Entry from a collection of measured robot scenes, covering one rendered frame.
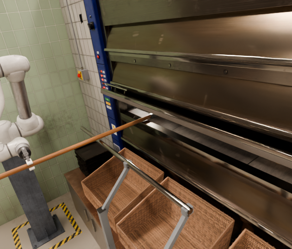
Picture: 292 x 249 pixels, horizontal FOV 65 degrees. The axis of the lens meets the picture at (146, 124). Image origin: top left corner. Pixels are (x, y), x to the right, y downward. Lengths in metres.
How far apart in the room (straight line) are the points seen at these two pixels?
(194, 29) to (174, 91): 0.35
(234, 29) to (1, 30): 2.11
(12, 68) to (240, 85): 1.48
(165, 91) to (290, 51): 0.72
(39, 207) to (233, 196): 1.85
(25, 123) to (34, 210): 0.86
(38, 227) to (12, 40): 1.82
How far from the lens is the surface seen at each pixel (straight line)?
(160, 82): 1.46
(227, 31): 1.09
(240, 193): 1.35
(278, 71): 0.98
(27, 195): 2.49
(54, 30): 2.73
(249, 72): 1.04
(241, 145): 0.98
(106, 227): 1.51
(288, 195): 1.19
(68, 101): 2.82
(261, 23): 1.02
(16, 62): 1.90
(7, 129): 2.23
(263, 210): 1.31
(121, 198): 2.01
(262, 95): 1.05
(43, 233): 2.78
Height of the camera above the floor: 1.91
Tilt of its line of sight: 25 degrees down
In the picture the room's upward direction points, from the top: 8 degrees counter-clockwise
